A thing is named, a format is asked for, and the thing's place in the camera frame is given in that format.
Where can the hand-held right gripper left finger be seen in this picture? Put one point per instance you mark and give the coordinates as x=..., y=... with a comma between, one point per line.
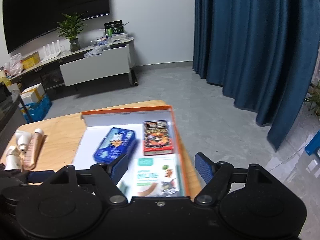
x=120, y=166

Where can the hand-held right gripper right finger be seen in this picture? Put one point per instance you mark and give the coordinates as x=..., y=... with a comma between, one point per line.
x=203, y=167

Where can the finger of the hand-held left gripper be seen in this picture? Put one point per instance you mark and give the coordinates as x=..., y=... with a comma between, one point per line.
x=40, y=176

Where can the blue tin case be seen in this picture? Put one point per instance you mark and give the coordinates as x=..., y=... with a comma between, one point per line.
x=113, y=143

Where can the pink tube bottle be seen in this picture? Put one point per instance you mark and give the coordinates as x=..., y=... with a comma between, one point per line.
x=32, y=150

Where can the green plaster box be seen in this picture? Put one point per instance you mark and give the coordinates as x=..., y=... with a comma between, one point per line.
x=152, y=177

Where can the orange white cardboard box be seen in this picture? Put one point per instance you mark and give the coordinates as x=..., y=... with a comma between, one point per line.
x=95, y=140

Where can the red playing card box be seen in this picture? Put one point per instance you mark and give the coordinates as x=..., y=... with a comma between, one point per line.
x=157, y=137

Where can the black round counter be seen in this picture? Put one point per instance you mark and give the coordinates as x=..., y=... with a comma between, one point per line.
x=10, y=115

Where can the blue plastic bag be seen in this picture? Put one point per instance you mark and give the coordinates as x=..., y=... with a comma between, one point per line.
x=37, y=110

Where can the white yellow cardboard box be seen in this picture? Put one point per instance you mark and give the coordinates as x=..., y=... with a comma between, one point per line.
x=32, y=92

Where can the black rolled mat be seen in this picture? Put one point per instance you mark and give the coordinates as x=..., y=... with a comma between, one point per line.
x=135, y=80

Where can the white tv cabinet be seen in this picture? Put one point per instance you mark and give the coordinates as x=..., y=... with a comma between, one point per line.
x=95, y=67

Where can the blue plastic stool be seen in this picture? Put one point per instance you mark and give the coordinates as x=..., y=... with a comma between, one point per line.
x=313, y=145

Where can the white red plastic bag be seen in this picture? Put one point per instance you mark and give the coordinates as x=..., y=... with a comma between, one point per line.
x=14, y=65

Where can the clear plastic bag pile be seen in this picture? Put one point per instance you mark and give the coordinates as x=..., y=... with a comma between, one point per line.
x=96, y=51

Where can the blue curtain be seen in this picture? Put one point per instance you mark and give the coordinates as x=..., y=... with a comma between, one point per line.
x=250, y=55

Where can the white router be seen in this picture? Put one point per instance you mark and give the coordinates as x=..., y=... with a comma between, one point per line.
x=51, y=52

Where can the thin-leaved potted plant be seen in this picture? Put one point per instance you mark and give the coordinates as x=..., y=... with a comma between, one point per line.
x=313, y=97

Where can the black green box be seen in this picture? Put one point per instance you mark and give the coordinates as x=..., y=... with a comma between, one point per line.
x=114, y=28

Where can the potted plant in dark vase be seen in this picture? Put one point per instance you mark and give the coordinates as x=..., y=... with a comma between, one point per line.
x=72, y=30

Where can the black television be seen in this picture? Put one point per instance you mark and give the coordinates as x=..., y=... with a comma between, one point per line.
x=50, y=10

